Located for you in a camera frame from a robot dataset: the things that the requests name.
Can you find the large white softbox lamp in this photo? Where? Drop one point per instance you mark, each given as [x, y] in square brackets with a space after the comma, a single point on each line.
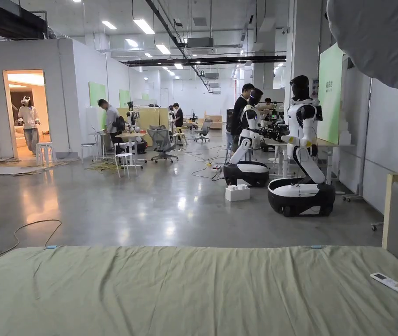
[381, 38]

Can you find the white foam block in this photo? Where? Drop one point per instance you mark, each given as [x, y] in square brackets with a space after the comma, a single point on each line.
[236, 193]

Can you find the blue sheet clip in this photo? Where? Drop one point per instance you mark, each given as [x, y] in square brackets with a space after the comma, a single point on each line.
[316, 247]
[50, 247]

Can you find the white and black humanoid robot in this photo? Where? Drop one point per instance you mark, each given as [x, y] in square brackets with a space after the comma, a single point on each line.
[249, 119]
[302, 122]

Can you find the bed with pale green sheet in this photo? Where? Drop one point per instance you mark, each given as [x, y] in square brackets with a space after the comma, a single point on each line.
[185, 297]

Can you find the white remote control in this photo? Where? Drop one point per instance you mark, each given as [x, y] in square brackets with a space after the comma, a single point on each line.
[391, 282]

